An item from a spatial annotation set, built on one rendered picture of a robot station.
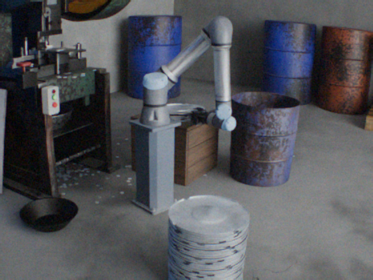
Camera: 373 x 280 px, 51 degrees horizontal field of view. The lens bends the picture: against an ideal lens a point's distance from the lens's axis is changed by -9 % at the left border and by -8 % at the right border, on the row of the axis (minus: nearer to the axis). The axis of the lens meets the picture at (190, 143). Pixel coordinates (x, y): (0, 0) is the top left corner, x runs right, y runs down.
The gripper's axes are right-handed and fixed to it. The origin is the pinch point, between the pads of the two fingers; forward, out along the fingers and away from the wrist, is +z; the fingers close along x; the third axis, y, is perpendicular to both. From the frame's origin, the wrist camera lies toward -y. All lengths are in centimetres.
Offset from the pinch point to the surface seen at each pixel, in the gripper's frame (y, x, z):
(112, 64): -81, -7, 234
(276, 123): -28.7, 3.6, -40.2
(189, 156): 6.5, 22.9, -6.5
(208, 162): -15.3, 33.5, 1.5
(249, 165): -20.7, 29.1, -27.5
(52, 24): 66, -55, 38
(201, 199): 54, 14, -71
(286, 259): 22, 46, -91
